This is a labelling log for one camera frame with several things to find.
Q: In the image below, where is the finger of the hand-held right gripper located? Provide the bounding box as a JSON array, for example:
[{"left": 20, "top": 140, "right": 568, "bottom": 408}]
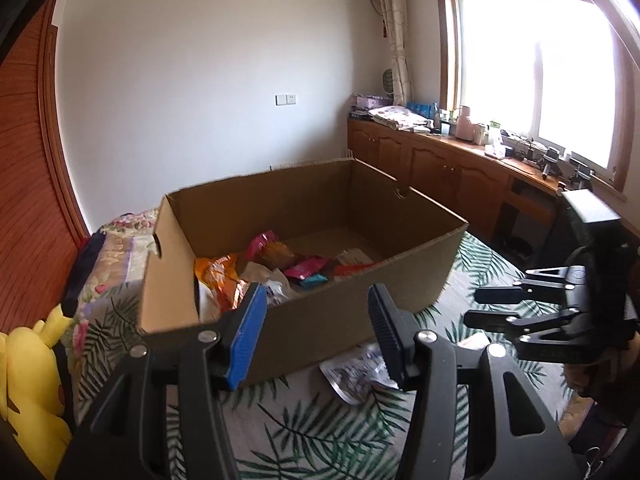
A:
[
  {"left": 474, "top": 264, "right": 579, "bottom": 306},
  {"left": 463, "top": 306, "right": 599, "bottom": 362}
]

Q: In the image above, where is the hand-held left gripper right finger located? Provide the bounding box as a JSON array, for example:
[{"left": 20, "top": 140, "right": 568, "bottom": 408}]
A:
[{"left": 367, "top": 283, "right": 579, "bottom": 480}]

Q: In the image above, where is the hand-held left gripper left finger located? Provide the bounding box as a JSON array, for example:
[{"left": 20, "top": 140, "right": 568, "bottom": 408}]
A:
[{"left": 54, "top": 282, "right": 269, "bottom": 480}]

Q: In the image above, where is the cardboard box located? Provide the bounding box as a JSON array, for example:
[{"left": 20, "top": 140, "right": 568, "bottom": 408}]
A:
[{"left": 137, "top": 157, "right": 470, "bottom": 387}]

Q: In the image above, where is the white packet red label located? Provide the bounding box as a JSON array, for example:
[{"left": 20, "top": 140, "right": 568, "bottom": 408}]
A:
[{"left": 332, "top": 248, "right": 377, "bottom": 277}]

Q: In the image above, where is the sesame candy packet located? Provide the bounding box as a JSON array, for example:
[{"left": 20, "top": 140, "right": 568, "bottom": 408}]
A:
[{"left": 264, "top": 240, "right": 307, "bottom": 269}]

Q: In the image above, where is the person's right hand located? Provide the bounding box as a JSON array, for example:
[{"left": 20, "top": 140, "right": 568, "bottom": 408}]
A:
[{"left": 564, "top": 332, "right": 640, "bottom": 412}]

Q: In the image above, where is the small white pink packet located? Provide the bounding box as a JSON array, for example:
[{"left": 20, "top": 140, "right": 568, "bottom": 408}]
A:
[{"left": 456, "top": 332, "right": 494, "bottom": 352}]

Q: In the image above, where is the white blue print packet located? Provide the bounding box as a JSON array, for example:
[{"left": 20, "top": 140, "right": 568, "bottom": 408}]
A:
[{"left": 318, "top": 343, "right": 402, "bottom": 406}]

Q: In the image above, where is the crumpled white plastic packet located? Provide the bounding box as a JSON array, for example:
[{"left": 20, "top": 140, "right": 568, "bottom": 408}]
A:
[{"left": 199, "top": 261, "right": 299, "bottom": 322}]

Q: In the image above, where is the orange snack packet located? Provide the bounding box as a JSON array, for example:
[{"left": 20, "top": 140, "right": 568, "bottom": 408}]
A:
[{"left": 193, "top": 253, "right": 252, "bottom": 312}]

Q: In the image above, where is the magenta snack packet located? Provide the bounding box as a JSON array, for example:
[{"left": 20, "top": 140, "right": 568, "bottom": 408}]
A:
[{"left": 282, "top": 255, "right": 329, "bottom": 281}]

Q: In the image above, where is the pink snack packet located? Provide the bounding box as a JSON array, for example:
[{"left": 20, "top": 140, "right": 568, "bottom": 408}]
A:
[{"left": 247, "top": 230, "right": 279, "bottom": 262}]

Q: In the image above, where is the small black tripod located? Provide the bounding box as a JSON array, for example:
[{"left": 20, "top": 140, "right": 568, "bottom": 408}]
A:
[
  {"left": 569, "top": 157, "right": 596, "bottom": 191},
  {"left": 542, "top": 147, "right": 564, "bottom": 181}
]

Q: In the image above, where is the leaf print blanket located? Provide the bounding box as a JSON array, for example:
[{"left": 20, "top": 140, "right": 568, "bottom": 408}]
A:
[{"left": 70, "top": 232, "right": 583, "bottom": 480}]

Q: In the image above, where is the wooden cabinet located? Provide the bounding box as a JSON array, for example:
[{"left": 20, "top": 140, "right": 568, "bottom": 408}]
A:
[{"left": 347, "top": 117, "right": 567, "bottom": 262}]

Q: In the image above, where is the floral quilt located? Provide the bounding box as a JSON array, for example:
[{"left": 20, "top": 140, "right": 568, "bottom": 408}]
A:
[{"left": 75, "top": 208, "right": 162, "bottom": 322}]

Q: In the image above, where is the green white box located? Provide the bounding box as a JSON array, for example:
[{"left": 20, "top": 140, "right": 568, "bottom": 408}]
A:
[{"left": 483, "top": 119, "right": 506, "bottom": 159}]

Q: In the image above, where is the pink kettle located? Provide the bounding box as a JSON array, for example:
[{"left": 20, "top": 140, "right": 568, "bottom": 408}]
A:
[{"left": 453, "top": 104, "right": 476, "bottom": 141}]

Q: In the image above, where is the dark blue blanket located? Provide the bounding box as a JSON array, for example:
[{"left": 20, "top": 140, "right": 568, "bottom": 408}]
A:
[{"left": 64, "top": 234, "right": 107, "bottom": 307}]

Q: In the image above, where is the folded floral cloth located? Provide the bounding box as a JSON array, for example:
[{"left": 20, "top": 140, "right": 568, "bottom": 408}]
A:
[{"left": 372, "top": 104, "right": 434, "bottom": 134}]

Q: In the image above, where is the yellow plush toy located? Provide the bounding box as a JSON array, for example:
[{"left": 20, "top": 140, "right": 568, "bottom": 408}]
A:
[{"left": 0, "top": 302, "right": 77, "bottom": 480}]

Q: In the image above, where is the window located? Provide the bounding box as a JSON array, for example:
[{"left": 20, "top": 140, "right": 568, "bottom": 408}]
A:
[{"left": 439, "top": 0, "right": 640, "bottom": 197}]

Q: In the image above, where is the purple box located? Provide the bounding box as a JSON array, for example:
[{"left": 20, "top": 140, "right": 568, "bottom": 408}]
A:
[{"left": 352, "top": 93, "right": 387, "bottom": 111}]

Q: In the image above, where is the wooden wardrobe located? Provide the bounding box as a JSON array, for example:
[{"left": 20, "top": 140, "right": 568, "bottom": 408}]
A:
[{"left": 0, "top": 0, "right": 94, "bottom": 337}]

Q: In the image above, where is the cream patterned curtain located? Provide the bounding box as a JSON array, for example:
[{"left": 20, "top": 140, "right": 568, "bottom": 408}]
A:
[{"left": 372, "top": 0, "right": 414, "bottom": 107}]

